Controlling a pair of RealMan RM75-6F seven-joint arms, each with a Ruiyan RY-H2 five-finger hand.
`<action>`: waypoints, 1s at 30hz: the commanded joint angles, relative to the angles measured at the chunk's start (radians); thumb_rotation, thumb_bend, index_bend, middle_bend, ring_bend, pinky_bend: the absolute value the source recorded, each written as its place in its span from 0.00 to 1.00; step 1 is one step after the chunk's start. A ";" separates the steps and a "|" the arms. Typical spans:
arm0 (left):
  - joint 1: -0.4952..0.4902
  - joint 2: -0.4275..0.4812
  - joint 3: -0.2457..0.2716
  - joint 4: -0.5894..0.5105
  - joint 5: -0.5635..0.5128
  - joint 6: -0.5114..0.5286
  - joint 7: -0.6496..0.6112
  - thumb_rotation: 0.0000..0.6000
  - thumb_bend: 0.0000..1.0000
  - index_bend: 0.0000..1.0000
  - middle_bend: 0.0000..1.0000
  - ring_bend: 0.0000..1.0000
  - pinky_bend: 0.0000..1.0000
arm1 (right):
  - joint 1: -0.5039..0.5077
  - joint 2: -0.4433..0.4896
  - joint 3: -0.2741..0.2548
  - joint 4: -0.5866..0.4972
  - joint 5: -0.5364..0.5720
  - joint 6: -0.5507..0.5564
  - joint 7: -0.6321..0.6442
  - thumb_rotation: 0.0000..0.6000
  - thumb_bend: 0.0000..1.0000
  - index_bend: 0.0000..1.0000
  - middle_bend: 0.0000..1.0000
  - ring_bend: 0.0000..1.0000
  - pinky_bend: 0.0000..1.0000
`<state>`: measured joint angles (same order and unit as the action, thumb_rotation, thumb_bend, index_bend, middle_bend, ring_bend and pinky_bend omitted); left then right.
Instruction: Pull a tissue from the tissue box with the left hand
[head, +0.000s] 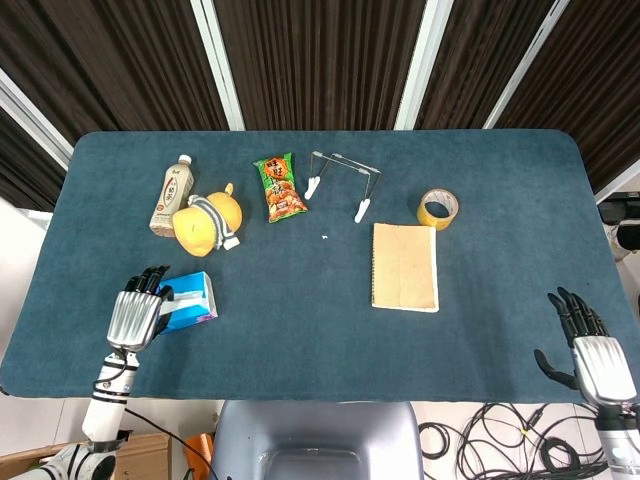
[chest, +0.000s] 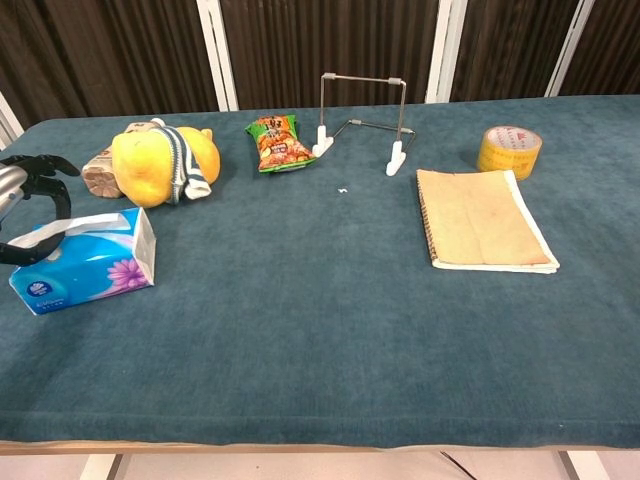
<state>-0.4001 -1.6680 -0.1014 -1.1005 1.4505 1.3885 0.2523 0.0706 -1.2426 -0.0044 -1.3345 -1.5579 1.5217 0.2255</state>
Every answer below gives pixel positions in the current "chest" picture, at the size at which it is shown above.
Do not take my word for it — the yellow plush toy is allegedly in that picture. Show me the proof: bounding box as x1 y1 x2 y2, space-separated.
111 126 222 209

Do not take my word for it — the brown snack package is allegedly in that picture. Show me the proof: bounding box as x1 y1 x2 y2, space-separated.
81 121 151 198

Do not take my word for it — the thin black cable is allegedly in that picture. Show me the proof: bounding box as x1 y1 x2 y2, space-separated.
439 451 482 480

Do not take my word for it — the green orange snack bag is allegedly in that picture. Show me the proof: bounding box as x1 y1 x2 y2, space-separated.
244 114 318 175

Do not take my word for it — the yellow tape roll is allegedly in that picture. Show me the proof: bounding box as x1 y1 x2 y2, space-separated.
476 125 544 182

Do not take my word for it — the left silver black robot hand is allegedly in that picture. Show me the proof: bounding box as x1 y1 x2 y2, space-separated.
0 154 82 267

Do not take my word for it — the white frame post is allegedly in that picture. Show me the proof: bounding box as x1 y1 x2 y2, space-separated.
195 0 241 112
0 92 25 151
424 0 469 105
543 0 596 99

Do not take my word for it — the dark brown curtain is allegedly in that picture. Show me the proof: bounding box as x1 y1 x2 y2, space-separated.
0 0 640 132

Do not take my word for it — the metal wire book stand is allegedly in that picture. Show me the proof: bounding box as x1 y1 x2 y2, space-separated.
311 72 416 177

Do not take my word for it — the striped knitted scarf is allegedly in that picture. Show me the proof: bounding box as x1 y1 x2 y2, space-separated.
149 118 211 205

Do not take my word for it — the brown spiral notebook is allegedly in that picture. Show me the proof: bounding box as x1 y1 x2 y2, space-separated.
416 168 561 275

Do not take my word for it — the blue table cloth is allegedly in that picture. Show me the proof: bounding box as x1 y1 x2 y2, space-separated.
0 93 640 449

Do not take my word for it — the white table leg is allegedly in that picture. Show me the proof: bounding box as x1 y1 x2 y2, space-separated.
78 453 124 480
558 451 612 480

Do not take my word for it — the blue tissue box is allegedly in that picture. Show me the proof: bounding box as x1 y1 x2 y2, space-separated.
8 206 158 317

